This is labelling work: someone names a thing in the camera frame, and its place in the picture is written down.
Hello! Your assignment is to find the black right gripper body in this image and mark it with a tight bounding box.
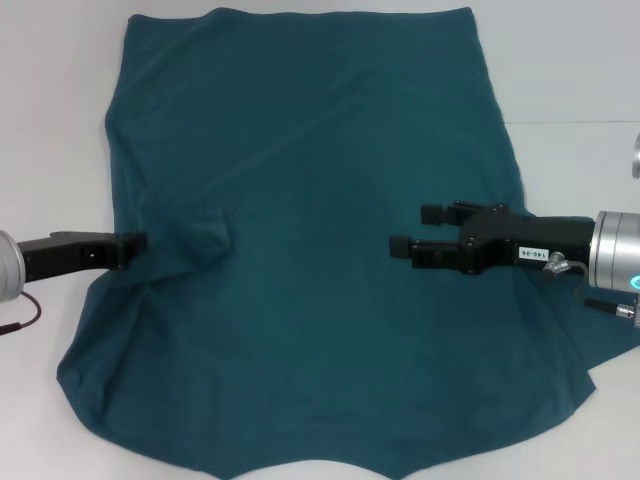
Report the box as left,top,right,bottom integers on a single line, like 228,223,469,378
459,203,599,278

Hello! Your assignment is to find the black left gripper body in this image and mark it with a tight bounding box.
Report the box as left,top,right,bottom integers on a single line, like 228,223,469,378
14,230,122,285

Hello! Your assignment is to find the teal blue shirt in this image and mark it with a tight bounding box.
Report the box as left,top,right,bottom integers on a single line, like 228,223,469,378
55,5,640,480

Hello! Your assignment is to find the thin left gripper cable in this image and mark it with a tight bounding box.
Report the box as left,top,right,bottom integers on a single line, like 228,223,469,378
0,292,44,335

